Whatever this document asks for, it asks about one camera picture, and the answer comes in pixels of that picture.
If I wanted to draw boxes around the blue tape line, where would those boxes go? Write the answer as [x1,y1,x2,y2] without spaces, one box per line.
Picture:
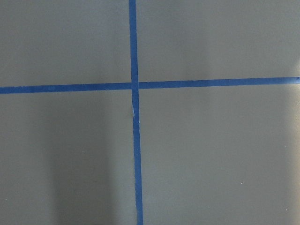
[128,0,144,225]
[0,76,300,95]

